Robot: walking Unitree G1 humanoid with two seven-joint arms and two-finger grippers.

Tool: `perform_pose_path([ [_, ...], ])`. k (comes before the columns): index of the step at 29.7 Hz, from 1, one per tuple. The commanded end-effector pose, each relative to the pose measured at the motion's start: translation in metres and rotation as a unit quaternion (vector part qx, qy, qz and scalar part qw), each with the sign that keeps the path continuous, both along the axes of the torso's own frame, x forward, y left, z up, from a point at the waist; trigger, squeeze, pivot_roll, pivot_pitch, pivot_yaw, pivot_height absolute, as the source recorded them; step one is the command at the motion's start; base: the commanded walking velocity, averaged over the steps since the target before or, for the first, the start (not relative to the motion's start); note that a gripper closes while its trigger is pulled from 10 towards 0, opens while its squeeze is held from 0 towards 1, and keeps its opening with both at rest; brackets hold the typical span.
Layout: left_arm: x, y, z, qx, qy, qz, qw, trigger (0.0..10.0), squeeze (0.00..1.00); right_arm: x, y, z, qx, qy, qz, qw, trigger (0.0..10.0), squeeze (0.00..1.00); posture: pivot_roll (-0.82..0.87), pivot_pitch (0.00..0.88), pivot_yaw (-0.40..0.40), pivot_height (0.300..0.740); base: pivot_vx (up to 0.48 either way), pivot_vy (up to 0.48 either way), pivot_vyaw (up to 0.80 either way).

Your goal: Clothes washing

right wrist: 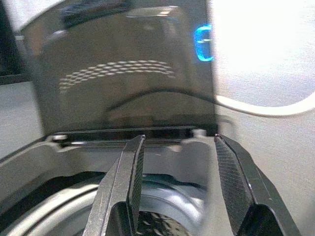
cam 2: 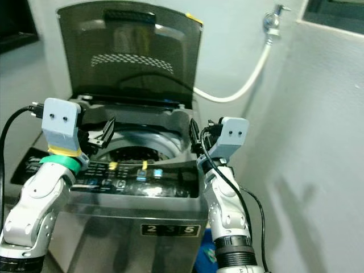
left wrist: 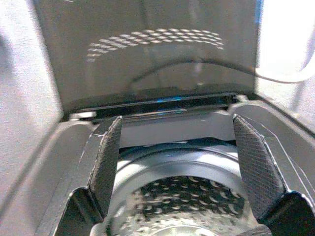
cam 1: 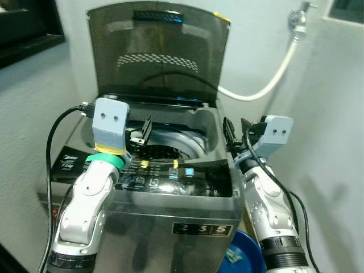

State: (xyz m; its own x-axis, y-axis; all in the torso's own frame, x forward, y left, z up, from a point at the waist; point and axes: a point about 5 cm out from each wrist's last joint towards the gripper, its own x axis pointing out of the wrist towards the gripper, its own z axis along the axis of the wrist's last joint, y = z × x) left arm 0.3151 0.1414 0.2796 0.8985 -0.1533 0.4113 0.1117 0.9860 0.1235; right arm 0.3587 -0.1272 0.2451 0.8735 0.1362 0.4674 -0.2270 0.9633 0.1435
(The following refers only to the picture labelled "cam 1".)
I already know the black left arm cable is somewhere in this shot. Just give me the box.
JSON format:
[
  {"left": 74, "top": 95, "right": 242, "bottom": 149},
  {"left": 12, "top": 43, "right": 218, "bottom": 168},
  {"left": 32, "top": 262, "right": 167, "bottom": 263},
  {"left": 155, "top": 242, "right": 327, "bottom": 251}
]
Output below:
[{"left": 39, "top": 102, "right": 94, "bottom": 273}]

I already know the white water hose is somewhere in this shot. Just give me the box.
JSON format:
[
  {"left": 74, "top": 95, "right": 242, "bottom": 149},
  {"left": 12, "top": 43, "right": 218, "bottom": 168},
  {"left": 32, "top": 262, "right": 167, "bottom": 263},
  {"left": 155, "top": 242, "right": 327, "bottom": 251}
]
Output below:
[{"left": 218, "top": 35, "right": 301, "bottom": 103}]

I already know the metal wall tap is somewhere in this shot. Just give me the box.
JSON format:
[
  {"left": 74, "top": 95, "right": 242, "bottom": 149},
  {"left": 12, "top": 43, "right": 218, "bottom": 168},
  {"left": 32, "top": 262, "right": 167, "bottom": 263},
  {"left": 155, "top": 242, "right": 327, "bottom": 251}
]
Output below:
[{"left": 288, "top": 2, "right": 318, "bottom": 43}]

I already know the blue plastic basin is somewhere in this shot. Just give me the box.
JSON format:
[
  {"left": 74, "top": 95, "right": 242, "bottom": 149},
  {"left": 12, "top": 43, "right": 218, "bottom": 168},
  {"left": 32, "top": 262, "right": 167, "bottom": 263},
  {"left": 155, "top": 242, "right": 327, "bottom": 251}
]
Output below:
[{"left": 225, "top": 229, "right": 267, "bottom": 273}]

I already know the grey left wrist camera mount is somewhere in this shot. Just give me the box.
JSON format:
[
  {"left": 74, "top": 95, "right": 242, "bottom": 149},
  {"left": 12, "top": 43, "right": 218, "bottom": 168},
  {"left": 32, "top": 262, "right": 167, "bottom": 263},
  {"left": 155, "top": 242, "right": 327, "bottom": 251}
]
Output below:
[{"left": 91, "top": 97, "right": 130, "bottom": 155}]

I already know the small dark window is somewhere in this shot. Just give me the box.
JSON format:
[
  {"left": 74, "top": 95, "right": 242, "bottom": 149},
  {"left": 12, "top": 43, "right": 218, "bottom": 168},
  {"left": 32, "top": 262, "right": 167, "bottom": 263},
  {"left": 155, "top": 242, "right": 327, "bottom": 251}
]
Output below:
[{"left": 327, "top": 0, "right": 364, "bottom": 24}]

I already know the silver top-load washing machine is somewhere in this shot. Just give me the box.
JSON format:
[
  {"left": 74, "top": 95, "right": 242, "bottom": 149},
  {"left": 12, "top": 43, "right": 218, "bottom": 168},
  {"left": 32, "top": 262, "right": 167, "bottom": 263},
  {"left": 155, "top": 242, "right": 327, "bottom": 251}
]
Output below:
[{"left": 39, "top": 94, "right": 245, "bottom": 273}]

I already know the smoky transparent washer lid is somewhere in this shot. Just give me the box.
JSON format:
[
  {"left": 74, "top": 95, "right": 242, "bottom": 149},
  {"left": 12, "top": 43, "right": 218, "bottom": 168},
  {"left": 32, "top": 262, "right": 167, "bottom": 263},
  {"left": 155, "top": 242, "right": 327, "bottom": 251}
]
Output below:
[{"left": 86, "top": 2, "right": 231, "bottom": 106}]

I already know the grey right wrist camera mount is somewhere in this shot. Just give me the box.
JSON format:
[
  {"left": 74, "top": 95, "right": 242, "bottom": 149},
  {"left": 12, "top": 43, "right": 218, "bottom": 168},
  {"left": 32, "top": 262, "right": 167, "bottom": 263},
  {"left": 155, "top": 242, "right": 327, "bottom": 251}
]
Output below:
[{"left": 250, "top": 115, "right": 294, "bottom": 160}]

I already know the black framed window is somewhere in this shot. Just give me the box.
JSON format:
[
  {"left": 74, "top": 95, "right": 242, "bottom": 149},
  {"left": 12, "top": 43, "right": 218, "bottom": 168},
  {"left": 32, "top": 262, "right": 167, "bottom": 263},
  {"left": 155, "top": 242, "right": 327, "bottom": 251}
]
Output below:
[{"left": 0, "top": 0, "right": 65, "bottom": 70}]

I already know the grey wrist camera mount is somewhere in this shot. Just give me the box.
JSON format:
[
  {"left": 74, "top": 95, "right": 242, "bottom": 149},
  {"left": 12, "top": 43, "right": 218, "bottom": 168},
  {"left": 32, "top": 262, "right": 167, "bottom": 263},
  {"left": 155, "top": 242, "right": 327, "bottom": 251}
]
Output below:
[
  {"left": 91, "top": 97, "right": 130, "bottom": 155},
  {"left": 250, "top": 115, "right": 294, "bottom": 160}
]

